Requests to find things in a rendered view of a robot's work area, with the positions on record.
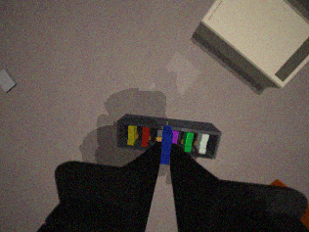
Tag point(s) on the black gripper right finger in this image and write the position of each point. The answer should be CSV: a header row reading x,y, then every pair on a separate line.
x,y
199,195

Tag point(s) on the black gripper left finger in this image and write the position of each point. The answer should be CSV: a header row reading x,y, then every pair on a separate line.
x,y
131,186

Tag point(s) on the dark grey fuse block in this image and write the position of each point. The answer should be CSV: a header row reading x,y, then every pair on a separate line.
x,y
197,139

